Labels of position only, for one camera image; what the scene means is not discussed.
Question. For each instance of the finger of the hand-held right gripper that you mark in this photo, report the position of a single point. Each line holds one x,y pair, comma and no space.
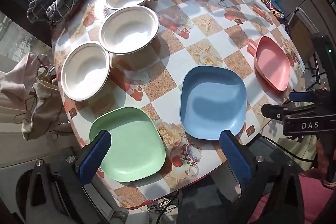
281,110
300,97

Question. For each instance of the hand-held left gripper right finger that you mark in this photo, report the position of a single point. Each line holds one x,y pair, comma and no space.
235,159

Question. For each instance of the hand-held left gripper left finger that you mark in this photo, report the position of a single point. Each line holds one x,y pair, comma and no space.
95,157

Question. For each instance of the green square plate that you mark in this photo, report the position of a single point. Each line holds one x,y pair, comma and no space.
134,145

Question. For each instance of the pink square plate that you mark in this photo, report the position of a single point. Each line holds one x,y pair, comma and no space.
271,64

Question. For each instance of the blue square plate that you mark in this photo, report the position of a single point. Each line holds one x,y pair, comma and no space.
212,100

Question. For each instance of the person's right forearm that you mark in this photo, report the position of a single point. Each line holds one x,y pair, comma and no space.
329,161

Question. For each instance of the pale yellow bag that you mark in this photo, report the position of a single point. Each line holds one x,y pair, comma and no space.
302,144

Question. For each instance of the pink clothing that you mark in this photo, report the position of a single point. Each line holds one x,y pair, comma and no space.
317,197

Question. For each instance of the beige cloth bag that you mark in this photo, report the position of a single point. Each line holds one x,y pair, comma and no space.
39,98

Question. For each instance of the bundle of wooden toothpicks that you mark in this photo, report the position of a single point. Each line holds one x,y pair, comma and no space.
265,2

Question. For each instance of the patterned checkered tablecloth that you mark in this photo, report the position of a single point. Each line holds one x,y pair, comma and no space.
218,19

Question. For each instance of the metal frame chair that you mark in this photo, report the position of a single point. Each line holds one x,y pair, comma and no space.
299,32

